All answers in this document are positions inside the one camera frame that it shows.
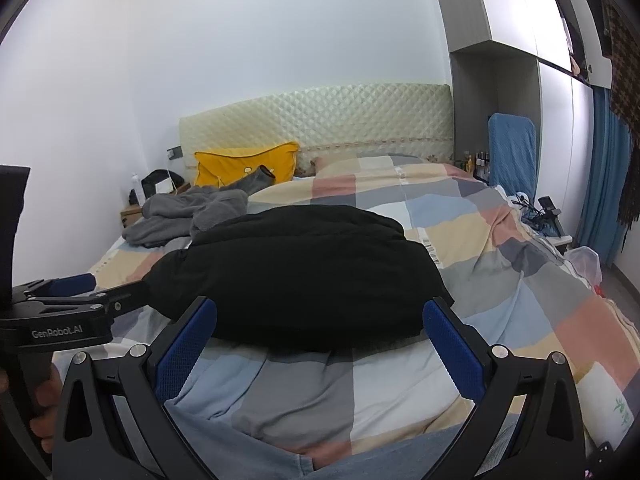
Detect blue covered chair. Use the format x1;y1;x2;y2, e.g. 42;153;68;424
487;112;538;203

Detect blue curtain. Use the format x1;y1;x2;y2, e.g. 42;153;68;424
575;85;633;268

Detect wooden nightstand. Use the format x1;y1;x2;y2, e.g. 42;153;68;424
120;204;147;230

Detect person's blue jeans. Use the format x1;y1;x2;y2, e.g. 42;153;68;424
165;395;521;480

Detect brown plaid scarf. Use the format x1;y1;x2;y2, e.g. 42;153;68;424
600;0;640;261

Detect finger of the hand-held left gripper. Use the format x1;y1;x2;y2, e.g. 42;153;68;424
12;272;98;303
30;279;152;319

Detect white plastic bag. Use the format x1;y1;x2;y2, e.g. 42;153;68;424
565;245;603;286

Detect black desk device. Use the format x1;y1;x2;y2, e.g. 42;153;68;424
520;195;566;238

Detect black padded jacket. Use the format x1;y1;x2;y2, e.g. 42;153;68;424
145;205;456;353

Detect grey white wardrobe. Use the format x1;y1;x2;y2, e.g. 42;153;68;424
427;0;616;261

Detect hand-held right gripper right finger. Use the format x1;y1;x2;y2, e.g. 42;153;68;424
422;297;586;480

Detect pastel patchwork quilt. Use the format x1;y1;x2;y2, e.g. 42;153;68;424
52;154;640;461

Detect cream quilted headboard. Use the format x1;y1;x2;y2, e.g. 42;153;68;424
179;83;453;183

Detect person's left hand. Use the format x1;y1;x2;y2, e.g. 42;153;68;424
0;362;65;456

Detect yellow pillow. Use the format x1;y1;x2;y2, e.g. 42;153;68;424
193;141;301;188

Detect grey fleece garment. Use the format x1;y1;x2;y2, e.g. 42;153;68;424
122;165;277;248

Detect black bag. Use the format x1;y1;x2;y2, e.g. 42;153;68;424
141;169;186;196

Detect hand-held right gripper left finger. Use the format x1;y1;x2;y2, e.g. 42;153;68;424
52;297;219;480

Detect row of cosmetic bottles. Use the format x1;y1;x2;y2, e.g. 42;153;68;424
460;149;492;181

